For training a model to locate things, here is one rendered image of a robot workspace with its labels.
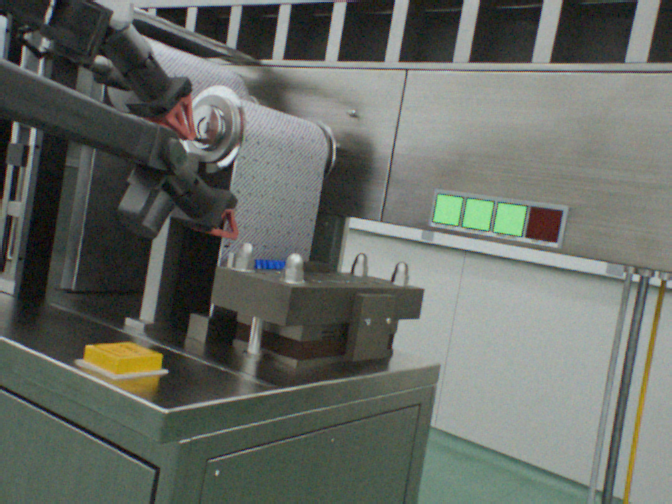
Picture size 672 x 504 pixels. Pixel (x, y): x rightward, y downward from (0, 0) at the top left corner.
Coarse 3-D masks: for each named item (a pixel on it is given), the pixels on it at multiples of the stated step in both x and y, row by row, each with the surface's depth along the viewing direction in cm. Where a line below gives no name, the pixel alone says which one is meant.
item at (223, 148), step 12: (204, 96) 120; (216, 96) 118; (192, 108) 121; (228, 108) 116; (228, 120) 116; (228, 132) 116; (192, 144) 121; (228, 144) 116; (204, 156) 119; (216, 156) 117
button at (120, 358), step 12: (96, 348) 91; (108, 348) 92; (120, 348) 93; (132, 348) 94; (144, 348) 95; (84, 360) 92; (96, 360) 91; (108, 360) 89; (120, 360) 88; (132, 360) 90; (144, 360) 91; (156, 360) 93; (120, 372) 89; (132, 372) 90
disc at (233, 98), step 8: (208, 88) 121; (216, 88) 119; (224, 88) 118; (200, 96) 122; (224, 96) 118; (232, 96) 117; (192, 104) 123; (232, 104) 117; (240, 104) 116; (240, 112) 116; (240, 120) 116; (240, 128) 116; (240, 136) 115; (184, 144) 123; (240, 144) 115; (232, 152) 116; (224, 160) 117; (232, 160) 117; (200, 168) 121; (208, 168) 119; (216, 168) 118; (224, 168) 118
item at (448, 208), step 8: (440, 200) 129; (448, 200) 128; (456, 200) 127; (440, 208) 129; (448, 208) 128; (456, 208) 127; (440, 216) 129; (448, 216) 128; (456, 216) 127; (456, 224) 127
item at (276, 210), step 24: (240, 168) 117; (264, 168) 122; (240, 192) 118; (264, 192) 123; (288, 192) 128; (312, 192) 133; (240, 216) 119; (264, 216) 124; (288, 216) 129; (312, 216) 135; (240, 240) 120; (264, 240) 125; (288, 240) 130
